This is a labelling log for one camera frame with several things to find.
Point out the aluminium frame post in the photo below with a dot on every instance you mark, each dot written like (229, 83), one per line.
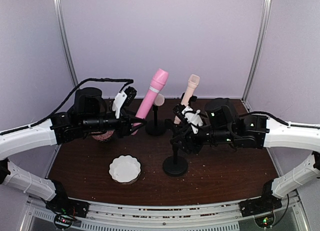
(264, 21)
(65, 44)

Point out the red patterned bowl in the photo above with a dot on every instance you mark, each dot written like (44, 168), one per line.
(105, 137)

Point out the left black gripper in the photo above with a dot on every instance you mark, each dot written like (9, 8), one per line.
(125, 125)

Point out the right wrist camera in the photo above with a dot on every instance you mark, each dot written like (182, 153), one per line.
(190, 120)

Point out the right circuit board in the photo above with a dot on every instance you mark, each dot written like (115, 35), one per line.
(265, 221)

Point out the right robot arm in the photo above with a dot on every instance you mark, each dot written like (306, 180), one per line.
(221, 124)

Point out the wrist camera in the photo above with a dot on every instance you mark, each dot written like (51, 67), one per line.
(190, 120)
(123, 99)

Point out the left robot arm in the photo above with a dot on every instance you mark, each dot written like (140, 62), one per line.
(88, 116)

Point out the circuit board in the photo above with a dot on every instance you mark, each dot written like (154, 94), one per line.
(265, 221)
(63, 221)

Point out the beige microphone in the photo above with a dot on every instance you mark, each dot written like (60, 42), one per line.
(159, 100)
(193, 83)

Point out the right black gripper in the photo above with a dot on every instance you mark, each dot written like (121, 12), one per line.
(185, 140)

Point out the short black mic stand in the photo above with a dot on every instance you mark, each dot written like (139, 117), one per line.
(155, 127)

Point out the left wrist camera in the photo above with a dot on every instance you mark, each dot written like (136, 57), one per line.
(123, 99)

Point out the tall black mic stand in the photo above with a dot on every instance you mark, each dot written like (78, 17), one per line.
(175, 165)
(192, 100)

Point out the right aluminium frame post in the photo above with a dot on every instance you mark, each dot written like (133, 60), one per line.
(264, 21)

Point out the pink microphone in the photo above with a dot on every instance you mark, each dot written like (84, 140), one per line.
(156, 85)

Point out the left aluminium frame post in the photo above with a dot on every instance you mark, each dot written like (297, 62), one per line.
(65, 44)

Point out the left circuit board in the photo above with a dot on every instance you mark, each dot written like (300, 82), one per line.
(63, 221)

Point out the white scalloped dish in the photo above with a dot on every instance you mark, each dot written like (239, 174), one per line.
(125, 169)

